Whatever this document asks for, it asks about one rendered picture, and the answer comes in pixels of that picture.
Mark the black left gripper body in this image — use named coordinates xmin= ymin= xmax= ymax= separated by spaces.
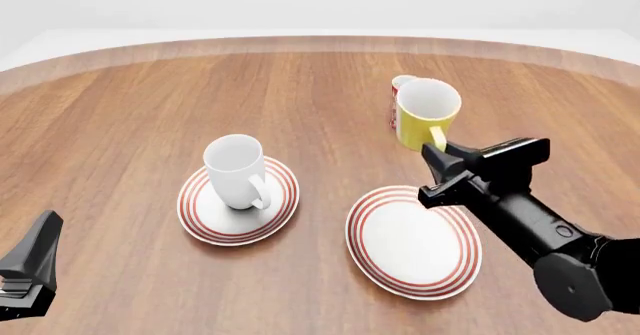
xmin=0 ymin=271 xmax=56 ymax=320

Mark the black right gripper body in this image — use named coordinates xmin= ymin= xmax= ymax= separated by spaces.
xmin=417 ymin=137 xmax=552 ymax=209

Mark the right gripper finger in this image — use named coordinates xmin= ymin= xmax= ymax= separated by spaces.
xmin=443 ymin=140 xmax=485 ymax=164
xmin=421 ymin=142 xmax=472 ymax=188

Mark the red-ringed white plate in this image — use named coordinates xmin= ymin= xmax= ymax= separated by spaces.
xmin=176 ymin=155 xmax=301 ymax=247
xmin=345 ymin=185 xmax=484 ymax=302

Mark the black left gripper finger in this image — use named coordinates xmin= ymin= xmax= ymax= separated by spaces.
xmin=0 ymin=209 xmax=65 ymax=288

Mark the yellow and white mug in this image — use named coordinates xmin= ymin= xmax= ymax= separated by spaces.
xmin=395 ymin=77 xmax=463 ymax=154

